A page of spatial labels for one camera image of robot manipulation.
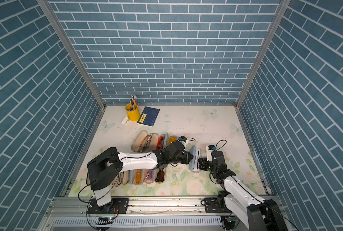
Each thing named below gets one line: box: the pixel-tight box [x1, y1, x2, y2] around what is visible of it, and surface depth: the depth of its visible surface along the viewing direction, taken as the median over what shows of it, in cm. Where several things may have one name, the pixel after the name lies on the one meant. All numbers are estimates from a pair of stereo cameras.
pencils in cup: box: [130, 94, 138, 112], surface depth 107 cm
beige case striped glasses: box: [131, 130, 159, 154], surface depth 98 cm
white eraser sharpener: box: [121, 115, 130, 126], surface depth 110 cm
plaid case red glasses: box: [147, 132, 165, 153], surface depth 97 cm
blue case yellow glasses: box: [162, 132, 178, 150], surface depth 98 cm
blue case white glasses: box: [188, 145, 202, 173], surface depth 88 cm
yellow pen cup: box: [125, 102, 141, 122], surface depth 108 cm
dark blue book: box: [136, 106, 161, 128], surface depth 114 cm
